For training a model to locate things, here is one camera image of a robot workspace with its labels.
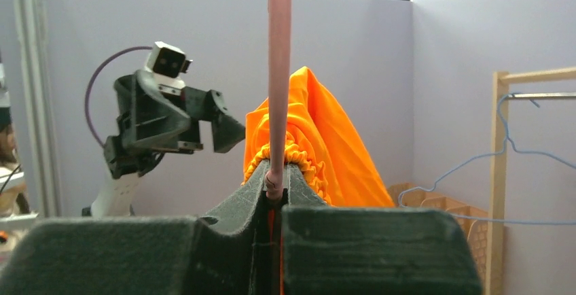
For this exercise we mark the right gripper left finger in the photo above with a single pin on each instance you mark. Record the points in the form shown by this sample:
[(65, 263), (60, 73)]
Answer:
[(213, 254)]

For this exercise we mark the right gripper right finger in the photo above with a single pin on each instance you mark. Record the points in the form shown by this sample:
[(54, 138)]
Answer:
[(331, 250)]

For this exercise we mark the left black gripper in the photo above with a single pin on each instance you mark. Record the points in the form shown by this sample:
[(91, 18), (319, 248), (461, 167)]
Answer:
[(156, 119)]

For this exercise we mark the orange shorts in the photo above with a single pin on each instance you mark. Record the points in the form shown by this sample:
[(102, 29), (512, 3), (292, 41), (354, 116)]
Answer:
[(324, 143)]

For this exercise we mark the pink wire hanger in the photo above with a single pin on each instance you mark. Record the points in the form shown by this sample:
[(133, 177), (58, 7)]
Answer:
[(279, 51)]

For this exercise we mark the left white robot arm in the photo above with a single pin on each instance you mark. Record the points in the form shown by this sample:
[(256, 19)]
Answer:
[(115, 199)]

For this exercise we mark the peach file organizer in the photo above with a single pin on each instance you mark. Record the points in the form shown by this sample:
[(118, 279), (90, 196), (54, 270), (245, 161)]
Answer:
[(442, 248)]

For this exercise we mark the wooden clothes rack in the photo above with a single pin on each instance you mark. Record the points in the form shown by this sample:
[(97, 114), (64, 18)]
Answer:
[(498, 169)]

